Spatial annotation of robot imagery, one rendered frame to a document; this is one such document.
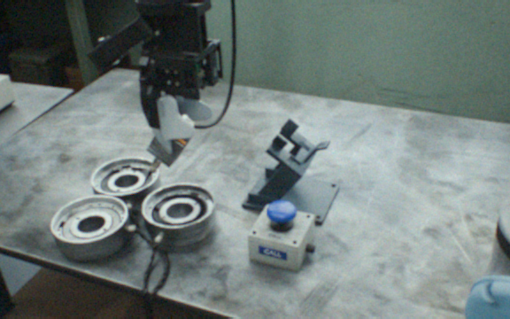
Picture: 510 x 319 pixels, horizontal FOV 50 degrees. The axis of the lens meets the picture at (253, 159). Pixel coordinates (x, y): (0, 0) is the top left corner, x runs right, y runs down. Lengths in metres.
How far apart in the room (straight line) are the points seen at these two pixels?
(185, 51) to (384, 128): 0.50
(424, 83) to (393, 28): 0.26
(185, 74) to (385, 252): 0.36
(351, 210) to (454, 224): 0.15
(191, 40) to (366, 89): 1.79
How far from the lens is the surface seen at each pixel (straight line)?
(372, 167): 0.93
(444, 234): 0.82
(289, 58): 2.45
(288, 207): 0.71
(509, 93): 2.35
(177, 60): 0.66
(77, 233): 0.80
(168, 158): 0.77
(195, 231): 0.76
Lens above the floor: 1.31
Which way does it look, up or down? 33 degrees down
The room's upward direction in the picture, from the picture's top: 3 degrees counter-clockwise
